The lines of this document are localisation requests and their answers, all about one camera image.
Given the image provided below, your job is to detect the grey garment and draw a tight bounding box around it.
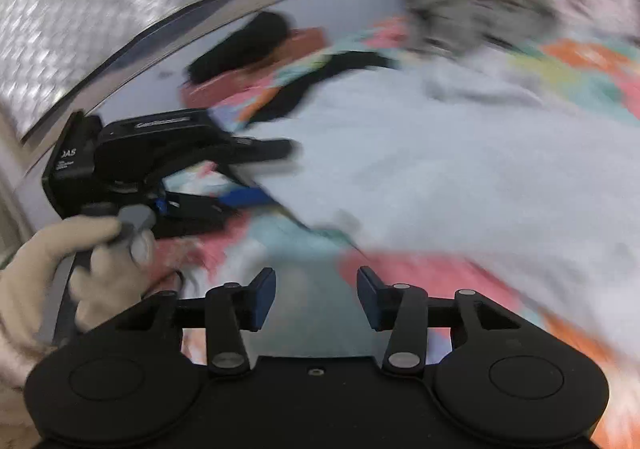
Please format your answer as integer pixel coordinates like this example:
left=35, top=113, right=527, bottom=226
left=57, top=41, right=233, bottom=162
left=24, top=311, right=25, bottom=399
left=405, top=0, right=561, bottom=55

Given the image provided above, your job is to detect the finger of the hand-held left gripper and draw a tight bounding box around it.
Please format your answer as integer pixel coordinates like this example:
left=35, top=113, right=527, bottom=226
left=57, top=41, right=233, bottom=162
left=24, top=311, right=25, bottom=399
left=220, top=138, right=302, bottom=166
left=154, top=186, right=279, bottom=238

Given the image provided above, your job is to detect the person's left hand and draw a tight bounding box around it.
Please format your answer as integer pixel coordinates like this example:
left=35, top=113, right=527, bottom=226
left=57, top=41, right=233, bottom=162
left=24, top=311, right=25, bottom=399
left=0, top=217, right=184, bottom=351

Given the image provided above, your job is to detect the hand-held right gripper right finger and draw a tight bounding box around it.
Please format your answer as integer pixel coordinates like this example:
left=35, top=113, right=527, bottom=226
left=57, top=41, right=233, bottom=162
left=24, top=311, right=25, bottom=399
left=356, top=265, right=522, bottom=376

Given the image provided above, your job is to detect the pink suitcase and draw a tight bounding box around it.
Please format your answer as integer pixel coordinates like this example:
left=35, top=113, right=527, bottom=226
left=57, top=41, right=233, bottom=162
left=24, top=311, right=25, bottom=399
left=180, top=26, right=326, bottom=95

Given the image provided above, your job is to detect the white sweatshirt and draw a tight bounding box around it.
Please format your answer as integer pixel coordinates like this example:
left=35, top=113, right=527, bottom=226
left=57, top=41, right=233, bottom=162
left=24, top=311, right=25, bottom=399
left=260, top=49, right=640, bottom=360

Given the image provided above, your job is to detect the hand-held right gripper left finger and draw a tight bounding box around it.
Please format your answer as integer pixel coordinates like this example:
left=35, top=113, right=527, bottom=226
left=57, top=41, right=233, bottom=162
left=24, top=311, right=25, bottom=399
left=116, top=267, right=277, bottom=376

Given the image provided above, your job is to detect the person's left forearm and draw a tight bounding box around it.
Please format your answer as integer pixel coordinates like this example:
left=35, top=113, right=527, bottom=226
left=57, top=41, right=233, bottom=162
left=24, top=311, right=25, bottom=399
left=0, top=324, right=66, bottom=449

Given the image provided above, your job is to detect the black garment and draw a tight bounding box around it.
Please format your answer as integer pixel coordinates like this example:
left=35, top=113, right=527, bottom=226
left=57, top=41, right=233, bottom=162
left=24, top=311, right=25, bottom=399
left=250, top=52, right=401, bottom=127

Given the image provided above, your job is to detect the floral bedspread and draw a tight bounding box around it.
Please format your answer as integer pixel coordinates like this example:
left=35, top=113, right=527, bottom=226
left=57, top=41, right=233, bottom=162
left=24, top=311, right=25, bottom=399
left=150, top=14, right=640, bottom=449

